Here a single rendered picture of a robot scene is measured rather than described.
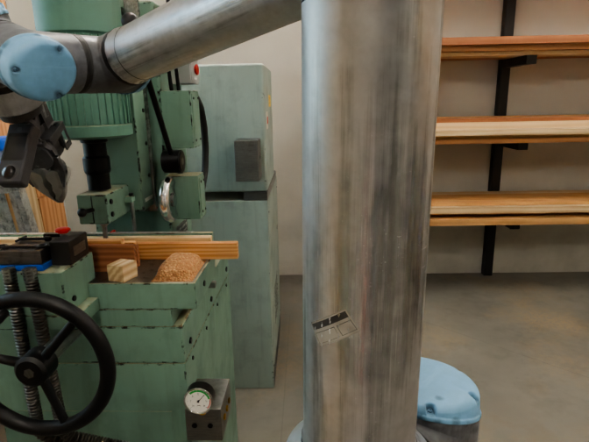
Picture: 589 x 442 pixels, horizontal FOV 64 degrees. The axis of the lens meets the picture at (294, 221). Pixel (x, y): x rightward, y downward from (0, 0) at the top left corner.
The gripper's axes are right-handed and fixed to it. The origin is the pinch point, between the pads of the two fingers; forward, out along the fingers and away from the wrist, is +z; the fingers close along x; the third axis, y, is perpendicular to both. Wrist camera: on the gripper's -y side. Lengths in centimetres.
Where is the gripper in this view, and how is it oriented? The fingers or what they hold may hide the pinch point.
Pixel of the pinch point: (57, 199)
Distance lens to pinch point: 106.9
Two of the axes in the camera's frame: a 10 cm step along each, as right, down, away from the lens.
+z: 0.3, 7.2, 6.9
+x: -10.0, 0.0, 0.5
